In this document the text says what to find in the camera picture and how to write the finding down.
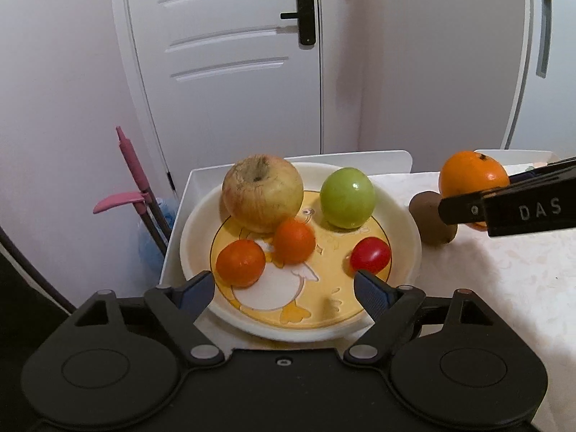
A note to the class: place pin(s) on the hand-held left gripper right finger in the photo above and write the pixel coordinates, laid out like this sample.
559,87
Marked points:
371,292

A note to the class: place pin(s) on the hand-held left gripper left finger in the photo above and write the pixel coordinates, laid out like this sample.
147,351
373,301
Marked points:
198,290

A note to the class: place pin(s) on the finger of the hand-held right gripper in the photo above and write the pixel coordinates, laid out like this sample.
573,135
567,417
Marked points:
549,171
531,209

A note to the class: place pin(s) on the red cherry tomato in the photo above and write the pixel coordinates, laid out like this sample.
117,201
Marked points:
370,255

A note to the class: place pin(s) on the yellow cartoon duck plate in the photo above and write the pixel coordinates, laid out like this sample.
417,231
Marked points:
324,290

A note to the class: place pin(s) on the small tangerine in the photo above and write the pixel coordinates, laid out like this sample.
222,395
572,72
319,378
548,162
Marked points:
294,240
240,263

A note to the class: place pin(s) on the orange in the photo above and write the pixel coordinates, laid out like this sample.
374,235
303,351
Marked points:
472,175

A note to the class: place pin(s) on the green apple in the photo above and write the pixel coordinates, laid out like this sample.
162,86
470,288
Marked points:
347,198

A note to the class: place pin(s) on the large yellowish apple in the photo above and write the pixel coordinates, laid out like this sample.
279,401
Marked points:
262,198

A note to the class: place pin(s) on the white refrigerator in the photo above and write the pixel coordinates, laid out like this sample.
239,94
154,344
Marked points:
562,112

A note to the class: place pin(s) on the blue fuzzy bundle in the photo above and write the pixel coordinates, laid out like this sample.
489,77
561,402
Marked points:
148,247

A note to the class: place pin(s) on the brown kiwi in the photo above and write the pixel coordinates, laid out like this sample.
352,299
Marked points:
425,221

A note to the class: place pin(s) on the black furniture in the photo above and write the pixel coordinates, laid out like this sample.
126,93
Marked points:
27,279

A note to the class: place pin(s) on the white panelled door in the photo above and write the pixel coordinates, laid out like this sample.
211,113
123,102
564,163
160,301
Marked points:
225,112

